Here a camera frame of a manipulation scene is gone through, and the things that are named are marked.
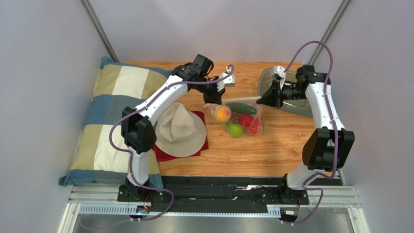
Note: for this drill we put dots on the aluminium frame post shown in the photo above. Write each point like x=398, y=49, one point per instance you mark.
x=90, y=12
x=334, y=23

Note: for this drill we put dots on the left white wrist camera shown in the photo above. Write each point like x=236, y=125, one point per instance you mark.
x=226, y=79

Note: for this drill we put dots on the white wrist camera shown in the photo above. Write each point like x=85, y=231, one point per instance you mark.
x=278, y=73
x=226, y=79

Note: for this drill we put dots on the plaid blue beige pillow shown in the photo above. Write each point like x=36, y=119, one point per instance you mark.
x=118, y=86

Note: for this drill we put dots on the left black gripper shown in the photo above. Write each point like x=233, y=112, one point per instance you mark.
x=214, y=98

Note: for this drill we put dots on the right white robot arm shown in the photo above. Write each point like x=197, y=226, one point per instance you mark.
x=307, y=92

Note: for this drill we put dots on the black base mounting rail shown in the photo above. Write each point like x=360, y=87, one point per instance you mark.
x=219, y=195

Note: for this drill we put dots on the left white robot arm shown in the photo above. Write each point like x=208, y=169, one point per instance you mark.
x=138, y=124

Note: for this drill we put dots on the aluminium base frame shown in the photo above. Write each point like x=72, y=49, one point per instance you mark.
x=334, y=207

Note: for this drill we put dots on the beige bucket hat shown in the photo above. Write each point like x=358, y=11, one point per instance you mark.
x=180, y=133

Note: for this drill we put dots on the green cucumber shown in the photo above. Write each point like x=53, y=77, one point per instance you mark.
x=243, y=108

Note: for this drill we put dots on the left aluminium frame post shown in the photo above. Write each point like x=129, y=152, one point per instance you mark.
x=90, y=12

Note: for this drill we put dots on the grey transparent plastic container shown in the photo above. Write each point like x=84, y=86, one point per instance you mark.
x=299, y=107

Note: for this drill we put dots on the green apple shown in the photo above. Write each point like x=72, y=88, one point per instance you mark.
x=235, y=130

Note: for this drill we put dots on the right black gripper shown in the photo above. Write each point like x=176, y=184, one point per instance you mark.
x=274, y=94

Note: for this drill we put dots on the purple grapes bunch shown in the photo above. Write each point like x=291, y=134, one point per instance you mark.
x=235, y=117

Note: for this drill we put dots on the dark red cloth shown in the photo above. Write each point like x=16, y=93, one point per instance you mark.
x=161, y=156

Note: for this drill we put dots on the red strawberry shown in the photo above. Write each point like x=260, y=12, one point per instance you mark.
x=246, y=120

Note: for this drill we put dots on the orange fruit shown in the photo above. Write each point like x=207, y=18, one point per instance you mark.
x=222, y=114

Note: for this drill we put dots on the right aluminium frame post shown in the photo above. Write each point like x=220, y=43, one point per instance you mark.
x=334, y=23

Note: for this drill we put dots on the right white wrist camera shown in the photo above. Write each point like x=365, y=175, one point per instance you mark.
x=278, y=73

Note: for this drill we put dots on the red apple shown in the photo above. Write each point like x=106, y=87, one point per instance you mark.
x=255, y=127

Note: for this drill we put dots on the clear polka dot zip bag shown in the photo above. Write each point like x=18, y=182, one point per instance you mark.
x=248, y=100

